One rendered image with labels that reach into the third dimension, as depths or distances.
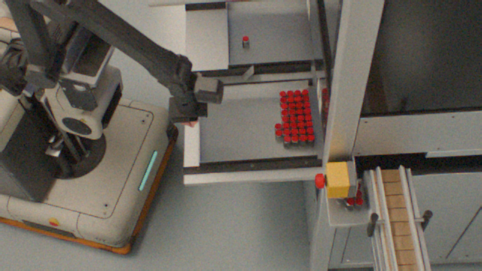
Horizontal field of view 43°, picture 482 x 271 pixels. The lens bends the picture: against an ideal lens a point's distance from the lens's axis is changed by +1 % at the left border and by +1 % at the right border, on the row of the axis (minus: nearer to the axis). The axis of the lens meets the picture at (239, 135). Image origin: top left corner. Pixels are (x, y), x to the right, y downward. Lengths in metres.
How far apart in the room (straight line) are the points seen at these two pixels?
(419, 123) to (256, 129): 0.52
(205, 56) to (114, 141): 0.75
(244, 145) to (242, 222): 0.89
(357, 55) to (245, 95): 0.69
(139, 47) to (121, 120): 1.29
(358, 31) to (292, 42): 0.82
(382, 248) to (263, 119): 0.53
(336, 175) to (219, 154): 0.38
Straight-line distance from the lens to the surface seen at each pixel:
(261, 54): 2.00
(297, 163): 1.76
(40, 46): 1.50
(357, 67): 1.31
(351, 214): 1.72
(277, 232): 2.64
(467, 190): 1.96
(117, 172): 2.52
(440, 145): 1.67
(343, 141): 1.57
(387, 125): 1.53
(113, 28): 1.34
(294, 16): 2.09
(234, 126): 1.84
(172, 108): 1.62
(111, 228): 2.43
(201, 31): 2.08
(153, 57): 1.40
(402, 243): 1.66
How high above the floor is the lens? 2.46
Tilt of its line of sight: 59 degrees down
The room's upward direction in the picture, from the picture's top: 6 degrees counter-clockwise
